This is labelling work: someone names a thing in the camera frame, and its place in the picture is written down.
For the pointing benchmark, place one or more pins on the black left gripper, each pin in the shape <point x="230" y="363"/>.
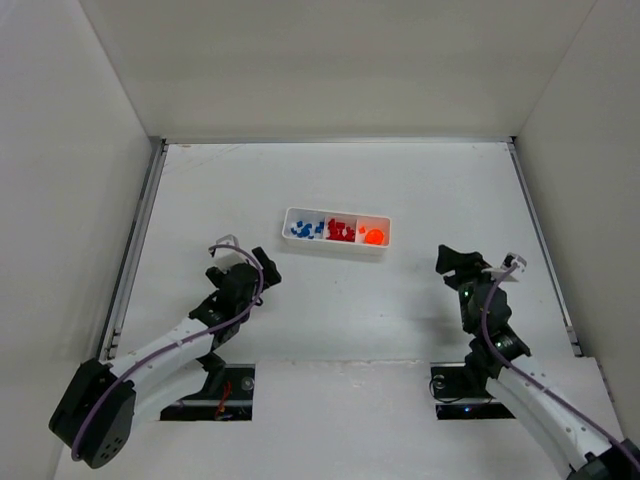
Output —
<point x="255" y="273"/>

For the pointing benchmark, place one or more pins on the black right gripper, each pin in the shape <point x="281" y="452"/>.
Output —
<point x="465" y="270"/>

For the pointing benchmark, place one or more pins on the blue lego arch piece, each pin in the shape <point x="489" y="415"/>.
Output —
<point x="307" y="230"/>

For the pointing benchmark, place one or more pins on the red curved lego piece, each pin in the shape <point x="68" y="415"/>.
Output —
<point x="340" y="231"/>

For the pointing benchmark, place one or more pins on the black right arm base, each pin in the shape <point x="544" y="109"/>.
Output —
<point x="458" y="399"/>

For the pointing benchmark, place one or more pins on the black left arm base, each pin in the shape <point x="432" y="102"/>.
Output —
<point x="226" y="396"/>

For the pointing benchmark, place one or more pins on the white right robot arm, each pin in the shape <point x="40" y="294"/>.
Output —
<point x="577" y="446"/>

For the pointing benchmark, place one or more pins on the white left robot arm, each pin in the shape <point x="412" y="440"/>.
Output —
<point x="106" y="400"/>

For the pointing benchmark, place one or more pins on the white three-compartment sorting tray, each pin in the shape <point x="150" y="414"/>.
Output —
<point x="357" y="251"/>

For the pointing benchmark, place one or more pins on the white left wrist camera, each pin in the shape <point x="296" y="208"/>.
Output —
<point x="225" y="254"/>

